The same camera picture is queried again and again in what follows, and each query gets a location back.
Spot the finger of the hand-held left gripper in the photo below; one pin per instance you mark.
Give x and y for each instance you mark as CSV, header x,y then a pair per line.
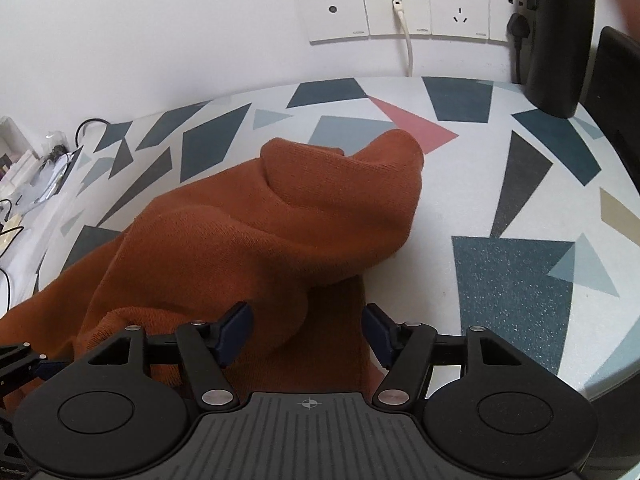
x,y
20,355

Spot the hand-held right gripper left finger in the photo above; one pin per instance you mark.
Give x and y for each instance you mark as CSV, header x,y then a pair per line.
x,y
235,330

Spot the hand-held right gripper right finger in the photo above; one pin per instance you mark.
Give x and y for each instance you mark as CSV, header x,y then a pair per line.
x,y
377,330

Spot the rust brown knit sweater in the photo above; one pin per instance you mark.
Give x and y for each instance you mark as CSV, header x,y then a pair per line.
x,y
250,240

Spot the black water bottle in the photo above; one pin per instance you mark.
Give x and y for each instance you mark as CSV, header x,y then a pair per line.
x,y
555,50

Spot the black power plug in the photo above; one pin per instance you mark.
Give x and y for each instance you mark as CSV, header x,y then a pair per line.
x,y
517,27

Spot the blank white wall plate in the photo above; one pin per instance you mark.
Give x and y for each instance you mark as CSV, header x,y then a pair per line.
x,y
320,20

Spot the white wall socket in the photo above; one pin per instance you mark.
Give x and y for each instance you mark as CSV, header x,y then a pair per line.
x,y
500,10
457,25

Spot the white network wall plate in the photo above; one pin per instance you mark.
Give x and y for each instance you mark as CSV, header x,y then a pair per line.
x,y
380,10

